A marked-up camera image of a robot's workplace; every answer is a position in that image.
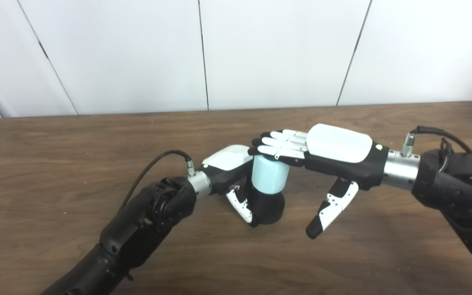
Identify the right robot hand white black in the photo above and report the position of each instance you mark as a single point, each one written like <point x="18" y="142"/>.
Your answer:
<point x="338" y="151"/>

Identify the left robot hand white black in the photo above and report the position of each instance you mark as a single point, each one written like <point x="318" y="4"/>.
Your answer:
<point x="225" y="162"/>

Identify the black funnel-shaped nozzle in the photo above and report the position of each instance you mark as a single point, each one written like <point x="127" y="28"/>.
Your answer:
<point x="268" y="209"/>

